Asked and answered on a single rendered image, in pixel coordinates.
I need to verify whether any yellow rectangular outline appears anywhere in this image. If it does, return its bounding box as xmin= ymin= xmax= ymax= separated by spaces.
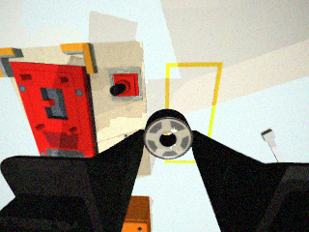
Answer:
xmin=164 ymin=62 xmax=222 ymax=163

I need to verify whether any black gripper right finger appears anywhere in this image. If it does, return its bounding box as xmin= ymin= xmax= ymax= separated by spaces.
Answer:
xmin=191 ymin=130 xmax=309 ymax=232

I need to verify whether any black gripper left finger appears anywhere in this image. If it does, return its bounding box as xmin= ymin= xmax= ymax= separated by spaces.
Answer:
xmin=0 ymin=130 xmax=144 ymax=232

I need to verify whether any black wheel with grey hub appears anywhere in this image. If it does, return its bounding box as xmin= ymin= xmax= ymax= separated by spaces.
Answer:
xmin=143 ymin=109 xmax=193 ymax=160

